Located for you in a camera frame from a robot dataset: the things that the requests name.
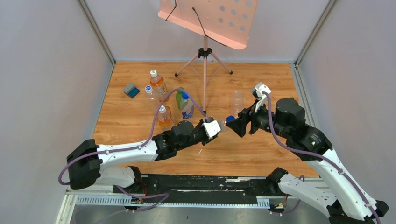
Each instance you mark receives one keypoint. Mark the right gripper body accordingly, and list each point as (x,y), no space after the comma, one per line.
(259,119)

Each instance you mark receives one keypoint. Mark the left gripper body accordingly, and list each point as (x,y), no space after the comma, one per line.
(203,134)

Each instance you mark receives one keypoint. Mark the Pepsi bottle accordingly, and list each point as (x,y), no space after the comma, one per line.
(187,108)
(222,124)

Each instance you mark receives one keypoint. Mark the orange tea bottle crushed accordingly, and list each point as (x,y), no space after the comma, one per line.
(165,120)

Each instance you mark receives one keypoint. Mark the white bottle cap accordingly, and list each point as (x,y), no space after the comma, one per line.
(162,109)

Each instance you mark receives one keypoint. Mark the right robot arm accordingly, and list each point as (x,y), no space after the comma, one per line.
(345,202)

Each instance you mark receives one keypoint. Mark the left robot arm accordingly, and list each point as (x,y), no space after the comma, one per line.
(91,164)

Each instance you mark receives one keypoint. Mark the clear unlabelled plastic bottle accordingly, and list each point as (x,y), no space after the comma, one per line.
(237,103)

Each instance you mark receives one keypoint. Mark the green plastic bottle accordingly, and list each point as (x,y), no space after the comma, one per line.
(179,97)

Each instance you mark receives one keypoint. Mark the orange tea bottle standing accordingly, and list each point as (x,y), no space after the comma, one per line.
(158,84)

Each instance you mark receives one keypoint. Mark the clear bottle blue cap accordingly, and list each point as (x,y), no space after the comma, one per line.
(151,96)

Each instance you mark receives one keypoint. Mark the blue grey block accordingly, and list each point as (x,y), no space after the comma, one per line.
(131,90)

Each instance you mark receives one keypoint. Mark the pink music stand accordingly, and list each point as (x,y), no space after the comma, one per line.
(227,22)

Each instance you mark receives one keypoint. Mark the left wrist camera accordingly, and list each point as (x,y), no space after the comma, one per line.
(211,126)

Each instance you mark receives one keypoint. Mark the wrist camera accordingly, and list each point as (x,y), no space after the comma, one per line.
(261,93)
(211,126)

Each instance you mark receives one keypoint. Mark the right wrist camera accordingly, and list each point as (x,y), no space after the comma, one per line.
(261,93)

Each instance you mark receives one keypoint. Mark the white cable duct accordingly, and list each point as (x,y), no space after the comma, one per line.
(122,200)

